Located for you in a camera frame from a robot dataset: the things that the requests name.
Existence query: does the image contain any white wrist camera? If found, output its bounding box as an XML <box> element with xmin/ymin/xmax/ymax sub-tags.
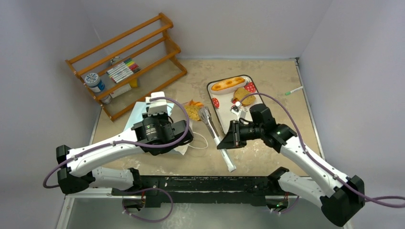
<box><xmin>145</xmin><ymin>91</ymin><xmax>167</xmax><ymax>116</ymax></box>
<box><xmin>230</xmin><ymin>101</ymin><xmax>246</xmax><ymax>120</ymax></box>

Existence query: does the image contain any orange fake pastry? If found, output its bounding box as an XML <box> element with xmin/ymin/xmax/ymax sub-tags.
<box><xmin>187</xmin><ymin>100</ymin><xmax>204</xmax><ymax>108</ymax></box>

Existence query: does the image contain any orange wooden shelf rack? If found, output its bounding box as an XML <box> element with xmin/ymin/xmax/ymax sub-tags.
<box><xmin>65</xmin><ymin>12</ymin><xmax>188</xmax><ymax>121</ymax></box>

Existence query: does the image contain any light blue paper bag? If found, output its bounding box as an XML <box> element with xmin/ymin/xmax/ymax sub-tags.
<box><xmin>123</xmin><ymin>100</ymin><xmax>210</xmax><ymax>156</ymax></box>

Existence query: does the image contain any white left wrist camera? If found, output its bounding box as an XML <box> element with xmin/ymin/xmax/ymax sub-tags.
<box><xmin>145</xmin><ymin>91</ymin><xmax>167</xmax><ymax>116</ymax></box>

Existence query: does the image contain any round brown bread slice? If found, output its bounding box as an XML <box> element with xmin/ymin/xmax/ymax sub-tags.
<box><xmin>233</xmin><ymin>87</ymin><xmax>256</xmax><ymax>106</ymax></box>

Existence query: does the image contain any small clear bottle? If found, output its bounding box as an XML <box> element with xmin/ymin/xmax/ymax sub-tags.
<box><xmin>100</xmin><ymin>95</ymin><xmax>112</xmax><ymax>104</ymax></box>

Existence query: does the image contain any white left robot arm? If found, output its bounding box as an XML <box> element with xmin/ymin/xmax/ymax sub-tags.
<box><xmin>56</xmin><ymin>113</ymin><xmax>193</xmax><ymax>195</ymax></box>

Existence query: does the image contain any long fake bread loaf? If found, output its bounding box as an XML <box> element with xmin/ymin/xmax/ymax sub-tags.
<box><xmin>210</xmin><ymin>76</ymin><xmax>246</xmax><ymax>94</ymax></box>

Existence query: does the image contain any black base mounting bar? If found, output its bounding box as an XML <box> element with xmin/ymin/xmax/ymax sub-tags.
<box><xmin>112</xmin><ymin>167</ymin><xmax>289</xmax><ymax>208</ymax></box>

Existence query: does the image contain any white strawberry tray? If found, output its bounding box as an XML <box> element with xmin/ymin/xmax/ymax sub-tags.
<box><xmin>207</xmin><ymin>75</ymin><xmax>258</xmax><ymax>133</ymax></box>

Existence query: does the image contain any aluminium rail frame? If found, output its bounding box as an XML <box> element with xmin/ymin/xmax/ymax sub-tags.
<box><xmin>57</xmin><ymin>188</ymin><xmax>334</xmax><ymax>229</ymax></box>

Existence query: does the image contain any small white box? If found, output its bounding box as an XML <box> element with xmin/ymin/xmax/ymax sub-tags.
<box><xmin>110</xmin><ymin>84</ymin><xmax>131</xmax><ymax>98</ymax></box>

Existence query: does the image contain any green capped marker pen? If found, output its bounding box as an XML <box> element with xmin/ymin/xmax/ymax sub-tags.
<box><xmin>285</xmin><ymin>86</ymin><xmax>303</xmax><ymax>95</ymax></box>

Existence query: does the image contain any yellow sponge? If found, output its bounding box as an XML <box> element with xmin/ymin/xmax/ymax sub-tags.
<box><xmin>129</xmin><ymin>79</ymin><xmax>138</xmax><ymax>88</ymax></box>

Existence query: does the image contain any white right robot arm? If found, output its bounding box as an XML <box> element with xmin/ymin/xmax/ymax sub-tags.
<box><xmin>217</xmin><ymin>104</ymin><xmax>365</xmax><ymax>227</ymax></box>

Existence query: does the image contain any pack of coloured markers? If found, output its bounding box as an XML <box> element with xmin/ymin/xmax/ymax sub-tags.
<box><xmin>107</xmin><ymin>58</ymin><xmax>140</xmax><ymax>83</ymax></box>

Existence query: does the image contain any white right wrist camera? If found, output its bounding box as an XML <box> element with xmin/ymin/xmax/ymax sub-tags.
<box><xmin>230</xmin><ymin>101</ymin><xmax>246</xmax><ymax>120</ymax></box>

